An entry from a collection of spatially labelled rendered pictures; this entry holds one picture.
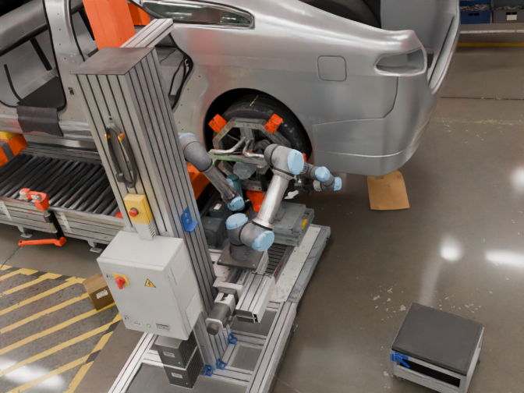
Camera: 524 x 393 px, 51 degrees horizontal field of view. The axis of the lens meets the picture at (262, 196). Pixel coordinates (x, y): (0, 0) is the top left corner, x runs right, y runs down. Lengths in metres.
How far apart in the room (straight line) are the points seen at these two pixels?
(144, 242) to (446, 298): 2.08
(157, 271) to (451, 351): 1.59
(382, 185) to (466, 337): 1.88
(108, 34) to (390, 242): 2.40
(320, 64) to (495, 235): 1.88
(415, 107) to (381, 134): 0.24
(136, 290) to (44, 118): 2.48
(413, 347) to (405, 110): 1.32
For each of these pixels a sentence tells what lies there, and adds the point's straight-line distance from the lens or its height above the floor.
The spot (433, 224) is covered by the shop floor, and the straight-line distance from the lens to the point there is 4.34.
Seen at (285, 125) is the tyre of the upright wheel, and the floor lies 1.07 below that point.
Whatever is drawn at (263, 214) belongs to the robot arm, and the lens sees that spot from 2.75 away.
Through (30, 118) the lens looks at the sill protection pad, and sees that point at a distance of 4.86.
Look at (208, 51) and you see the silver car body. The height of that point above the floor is 1.55.
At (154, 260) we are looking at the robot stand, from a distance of 2.45.
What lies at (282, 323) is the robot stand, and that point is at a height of 0.23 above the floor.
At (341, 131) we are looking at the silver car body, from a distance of 3.41.
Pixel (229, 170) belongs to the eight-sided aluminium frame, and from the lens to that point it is 3.81.
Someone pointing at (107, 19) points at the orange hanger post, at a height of 1.94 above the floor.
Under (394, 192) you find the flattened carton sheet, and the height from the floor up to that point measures 0.01.
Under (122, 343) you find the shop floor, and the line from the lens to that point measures 3.87.
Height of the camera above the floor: 2.80
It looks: 36 degrees down
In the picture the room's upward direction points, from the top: 10 degrees counter-clockwise
